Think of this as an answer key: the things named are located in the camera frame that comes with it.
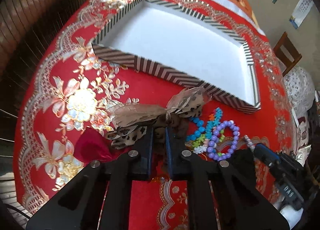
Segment striped white tray box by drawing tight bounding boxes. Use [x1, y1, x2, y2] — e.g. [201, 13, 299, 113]
[92, 0, 261, 113]

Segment purple bead bracelet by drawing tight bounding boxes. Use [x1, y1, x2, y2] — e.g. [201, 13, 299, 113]
[207, 119, 241, 162]

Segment white floral pillow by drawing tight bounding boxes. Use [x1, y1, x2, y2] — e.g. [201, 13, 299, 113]
[283, 67, 315, 118]

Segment silver spiral hair tie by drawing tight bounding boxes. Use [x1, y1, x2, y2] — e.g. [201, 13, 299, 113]
[243, 134, 257, 153]

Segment multicolor star bead bracelet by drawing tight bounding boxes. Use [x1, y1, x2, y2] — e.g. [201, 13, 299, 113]
[192, 107, 226, 155]

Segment dark red velvet bow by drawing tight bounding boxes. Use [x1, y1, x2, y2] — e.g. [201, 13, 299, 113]
[73, 127, 119, 164]

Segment wooden chair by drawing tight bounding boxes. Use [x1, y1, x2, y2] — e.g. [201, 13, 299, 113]
[273, 31, 302, 76]

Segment red floral bedspread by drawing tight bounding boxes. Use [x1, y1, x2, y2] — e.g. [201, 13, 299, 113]
[13, 0, 295, 230]

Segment wall calendar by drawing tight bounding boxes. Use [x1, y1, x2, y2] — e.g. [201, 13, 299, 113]
[289, 0, 314, 29]

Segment wooden slatted headboard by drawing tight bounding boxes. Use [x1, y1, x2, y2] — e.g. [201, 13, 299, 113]
[1, 0, 87, 144]

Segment leopard print bow scrunchie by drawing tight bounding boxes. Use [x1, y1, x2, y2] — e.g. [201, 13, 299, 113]
[105, 87, 211, 149]

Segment blue bead bracelet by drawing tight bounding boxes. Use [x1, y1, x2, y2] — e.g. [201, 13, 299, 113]
[184, 116, 206, 142]

